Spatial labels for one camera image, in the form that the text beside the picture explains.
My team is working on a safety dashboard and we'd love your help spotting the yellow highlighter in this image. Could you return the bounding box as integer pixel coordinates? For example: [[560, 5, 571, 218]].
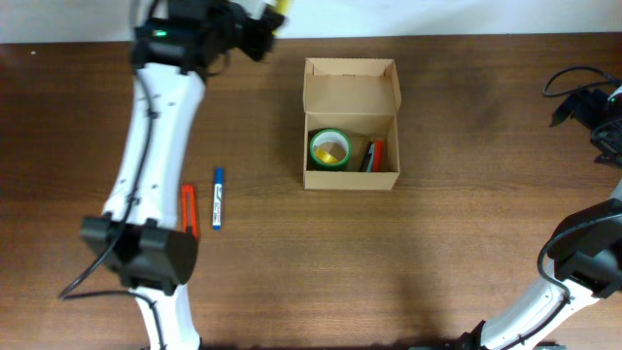
[[273, 0, 293, 36]]

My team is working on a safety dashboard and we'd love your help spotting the brown cardboard box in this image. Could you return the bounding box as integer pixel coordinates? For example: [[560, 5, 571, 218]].
[[302, 57, 401, 191]]

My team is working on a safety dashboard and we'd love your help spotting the small yellow tape roll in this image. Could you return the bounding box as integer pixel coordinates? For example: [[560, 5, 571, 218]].
[[314, 148, 340, 164]]

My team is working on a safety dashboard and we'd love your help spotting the blue white marker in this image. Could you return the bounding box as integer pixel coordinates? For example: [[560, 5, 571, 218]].
[[212, 167, 225, 230]]

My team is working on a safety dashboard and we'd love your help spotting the green tape roll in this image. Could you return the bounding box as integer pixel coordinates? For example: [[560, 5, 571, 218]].
[[309, 128, 353, 171]]

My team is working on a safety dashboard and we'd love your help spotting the orange black stapler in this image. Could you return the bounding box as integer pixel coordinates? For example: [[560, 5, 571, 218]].
[[359, 139, 384, 173]]

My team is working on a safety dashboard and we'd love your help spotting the orange utility knife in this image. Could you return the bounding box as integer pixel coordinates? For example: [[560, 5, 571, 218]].
[[181, 184, 200, 241]]

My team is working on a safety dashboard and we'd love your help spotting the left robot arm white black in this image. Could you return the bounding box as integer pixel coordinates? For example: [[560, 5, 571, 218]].
[[81, 0, 285, 349]]

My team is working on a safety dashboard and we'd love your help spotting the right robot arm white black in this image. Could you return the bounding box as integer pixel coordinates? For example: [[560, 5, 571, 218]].
[[446, 88, 621, 349]]

